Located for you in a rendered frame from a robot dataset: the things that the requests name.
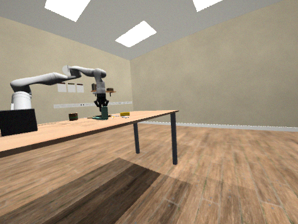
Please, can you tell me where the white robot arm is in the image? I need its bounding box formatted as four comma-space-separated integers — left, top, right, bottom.
10, 66, 106, 110

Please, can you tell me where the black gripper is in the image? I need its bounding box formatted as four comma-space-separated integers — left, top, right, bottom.
94, 93, 109, 112

